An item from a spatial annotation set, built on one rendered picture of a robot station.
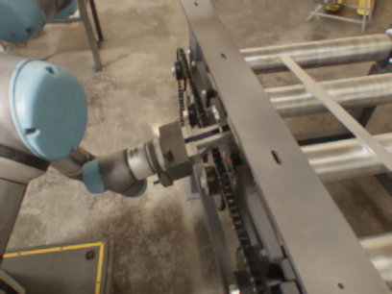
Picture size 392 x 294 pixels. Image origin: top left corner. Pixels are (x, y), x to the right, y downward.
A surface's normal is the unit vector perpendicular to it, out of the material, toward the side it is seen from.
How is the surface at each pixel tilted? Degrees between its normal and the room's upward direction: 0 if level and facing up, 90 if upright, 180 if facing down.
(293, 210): 0
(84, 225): 0
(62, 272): 0
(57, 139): 87
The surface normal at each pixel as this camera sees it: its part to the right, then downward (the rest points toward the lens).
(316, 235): 0.00, -0.70
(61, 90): 0.97, 0.12
